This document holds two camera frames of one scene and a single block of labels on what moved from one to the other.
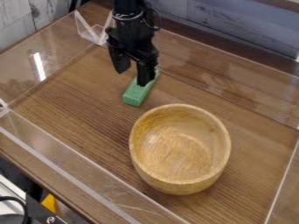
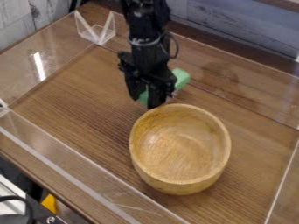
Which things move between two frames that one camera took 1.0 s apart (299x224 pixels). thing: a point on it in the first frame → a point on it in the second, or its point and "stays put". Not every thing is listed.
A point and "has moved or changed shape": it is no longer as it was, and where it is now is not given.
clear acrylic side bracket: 4,108 stays put
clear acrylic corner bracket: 97,32 stays put
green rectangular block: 137,92 has moved or changed shape
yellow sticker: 51,203 stays put
